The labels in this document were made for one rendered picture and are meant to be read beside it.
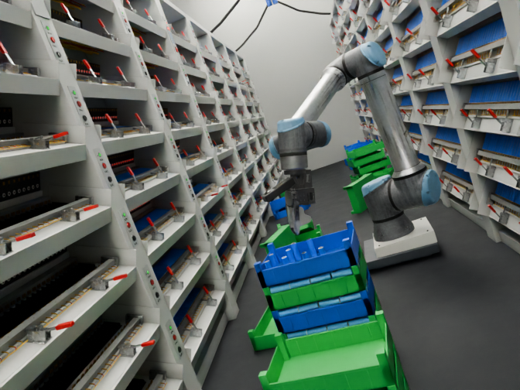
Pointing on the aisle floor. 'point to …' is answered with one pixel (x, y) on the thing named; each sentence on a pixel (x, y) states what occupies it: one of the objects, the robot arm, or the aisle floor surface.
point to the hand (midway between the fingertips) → (293, 230)
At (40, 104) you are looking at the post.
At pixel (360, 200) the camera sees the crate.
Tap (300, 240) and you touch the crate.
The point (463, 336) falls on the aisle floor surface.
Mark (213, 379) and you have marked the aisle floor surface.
